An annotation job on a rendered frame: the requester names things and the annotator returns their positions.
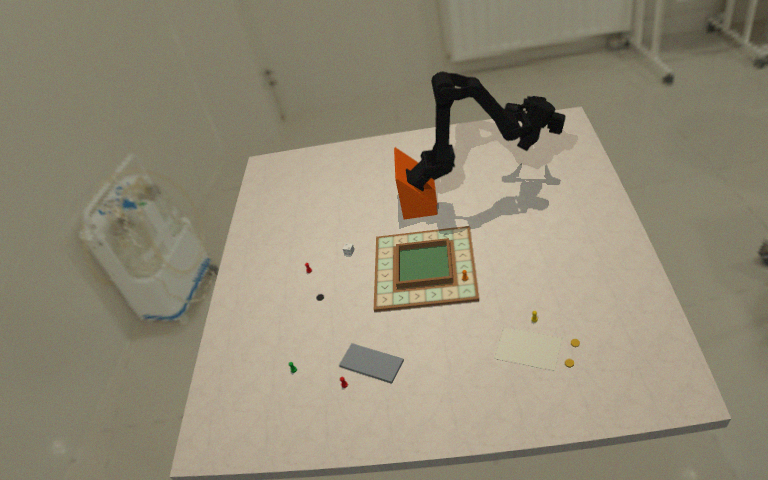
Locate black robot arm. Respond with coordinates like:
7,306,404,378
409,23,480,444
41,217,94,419
406,71,555,191

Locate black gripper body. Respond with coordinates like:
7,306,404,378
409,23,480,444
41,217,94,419
505,103,566,135

